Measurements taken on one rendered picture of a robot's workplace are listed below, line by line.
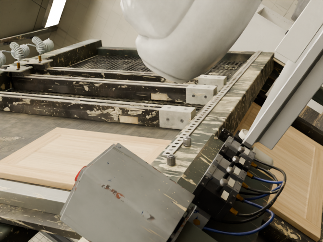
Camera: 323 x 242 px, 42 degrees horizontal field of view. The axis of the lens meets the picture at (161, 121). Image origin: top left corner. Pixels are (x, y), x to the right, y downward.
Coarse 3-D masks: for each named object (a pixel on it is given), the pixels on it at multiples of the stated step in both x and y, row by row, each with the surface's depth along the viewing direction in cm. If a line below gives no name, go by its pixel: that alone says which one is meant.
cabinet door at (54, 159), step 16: (64, 128) 158; (32, 144) 145; (48, 144) 145; (64, 144) 144; (80, 144) 144; (96, 144) 143; (128, 144) 142; (144, 144) 141; (160, 144) 140; (0, 160) 133; (16, 160) 132; (32, 160) 133; (48, 160) 132; (64, 160) 132; (80, 160) 131; (144, 160) 129; (0, 176) 126; (16, 176) 123; (32, 176) 122; (48, 176) 121; (64, 176) 121
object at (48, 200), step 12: (0, 180) 116; (0, 192) 110; (12, 192) 109; (24, 192) 109; (36, 192) 108; (48, 192) 108; (60, 192) 108; (12, 204) 110; (24, 204) 109; (36, 204) 107; (48, 204) 105; (60, 204) 104
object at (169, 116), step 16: (0, 96) 184; (16, 96) 183; (32, 96) 183; (48, 96) 181; (32, 112) 181; (48, 112) 178; (64, 112) 174; (80, 112) 171; (96, 112) 169; (112, 112) 166; (128, 112) 163; (144, 112) 160; (160, 112) 158; (176, 112) 155; (192, 112) 155; (176, 128) 158
